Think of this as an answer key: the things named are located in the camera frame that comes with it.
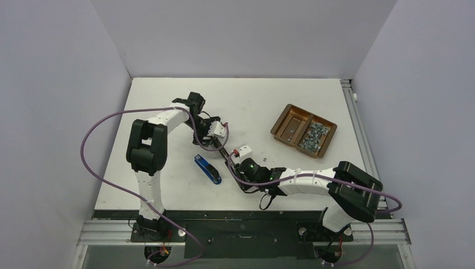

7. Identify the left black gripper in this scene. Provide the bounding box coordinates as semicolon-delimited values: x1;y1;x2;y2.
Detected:
184;116;220;147

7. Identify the blue stapler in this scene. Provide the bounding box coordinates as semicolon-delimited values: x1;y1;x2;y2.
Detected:
194;154;222;185

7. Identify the brown plastic tray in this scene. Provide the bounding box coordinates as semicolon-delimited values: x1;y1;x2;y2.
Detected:
270;104;338;159

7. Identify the black stapler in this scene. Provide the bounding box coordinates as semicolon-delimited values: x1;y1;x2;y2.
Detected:
211;137;241;179

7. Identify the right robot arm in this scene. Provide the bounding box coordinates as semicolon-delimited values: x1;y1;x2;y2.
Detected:
231;158;383;240

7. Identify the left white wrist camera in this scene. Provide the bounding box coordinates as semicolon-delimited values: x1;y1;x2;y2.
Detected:
207;121;228;138

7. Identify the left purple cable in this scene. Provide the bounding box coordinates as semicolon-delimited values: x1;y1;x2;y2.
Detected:
80;106;231;268

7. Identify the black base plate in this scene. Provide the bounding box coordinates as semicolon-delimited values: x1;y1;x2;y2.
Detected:
128;211;353;262

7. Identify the aluminium side rail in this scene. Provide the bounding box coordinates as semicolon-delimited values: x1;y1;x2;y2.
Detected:
339;78;389;210

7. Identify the aluminium front rail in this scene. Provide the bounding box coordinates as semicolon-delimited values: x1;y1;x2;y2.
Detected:
78;219;412;245

